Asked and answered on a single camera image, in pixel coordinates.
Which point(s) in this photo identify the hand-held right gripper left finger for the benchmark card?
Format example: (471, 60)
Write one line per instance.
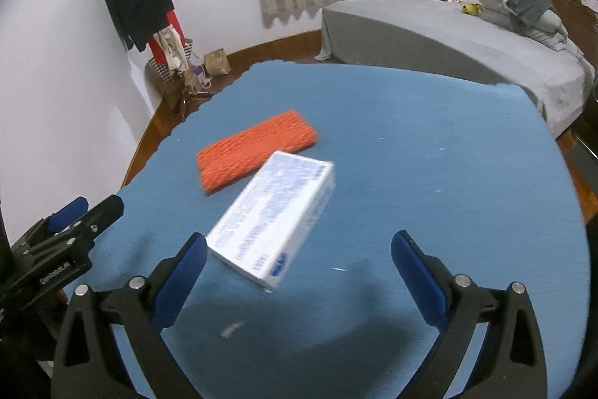
(184, 277)

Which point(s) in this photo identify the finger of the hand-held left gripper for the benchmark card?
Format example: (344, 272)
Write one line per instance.
(70, 208)
(107, 209)

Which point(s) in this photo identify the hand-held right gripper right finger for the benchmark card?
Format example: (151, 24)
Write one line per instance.
(420, 277)

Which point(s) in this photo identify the white blue printed box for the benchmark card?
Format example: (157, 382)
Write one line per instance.
(271, 216)

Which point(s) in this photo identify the blue tablecloth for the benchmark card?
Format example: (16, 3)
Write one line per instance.
(420, 170)

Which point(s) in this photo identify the orange foam net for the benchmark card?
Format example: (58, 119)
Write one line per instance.
(252, 151)

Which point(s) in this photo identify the black white striped bag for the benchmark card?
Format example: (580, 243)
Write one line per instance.
(161, 72)

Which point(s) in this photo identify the beige cloth bag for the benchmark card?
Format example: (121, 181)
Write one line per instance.
(173, 48)

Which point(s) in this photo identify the brown paper bag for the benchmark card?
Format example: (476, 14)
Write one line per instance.
(217, 62)

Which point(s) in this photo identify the red bag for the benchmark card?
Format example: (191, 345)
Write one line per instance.
(175, 22)

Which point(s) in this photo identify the black metal chair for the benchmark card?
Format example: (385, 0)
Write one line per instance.
(589, 146)

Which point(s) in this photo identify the grey bed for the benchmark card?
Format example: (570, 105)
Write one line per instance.
(420, 29)

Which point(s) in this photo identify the grey crumpled blanket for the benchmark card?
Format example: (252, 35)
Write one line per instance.
(560, 41)

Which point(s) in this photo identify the yellow plush toy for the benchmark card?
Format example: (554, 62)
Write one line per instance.
(471, 7)

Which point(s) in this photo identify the light grey pillow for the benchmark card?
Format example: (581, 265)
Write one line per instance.
(489, 1)

